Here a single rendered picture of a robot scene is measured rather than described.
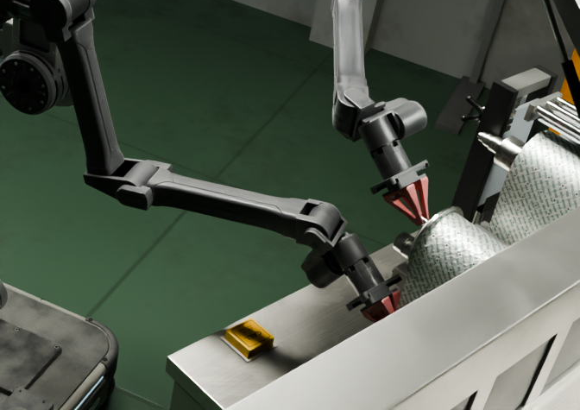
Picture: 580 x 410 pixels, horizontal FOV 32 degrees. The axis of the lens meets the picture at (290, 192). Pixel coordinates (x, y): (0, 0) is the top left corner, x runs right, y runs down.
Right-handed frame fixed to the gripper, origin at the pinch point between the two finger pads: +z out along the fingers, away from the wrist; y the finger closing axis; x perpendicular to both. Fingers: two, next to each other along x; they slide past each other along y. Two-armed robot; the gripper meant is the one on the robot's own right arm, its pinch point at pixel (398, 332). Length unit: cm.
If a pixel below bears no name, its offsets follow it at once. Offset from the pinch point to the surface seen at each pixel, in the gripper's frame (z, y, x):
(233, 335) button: -16.1, 13.2, -26.7
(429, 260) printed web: -7.7, 0.1, 16.3
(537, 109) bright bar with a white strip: -21.3, -30.1, 30.6
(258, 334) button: -13.8, 8.9, -25.4
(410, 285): -5.9, 0.2, 9.3
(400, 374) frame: 4, 65, 69
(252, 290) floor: -39, -85, -146
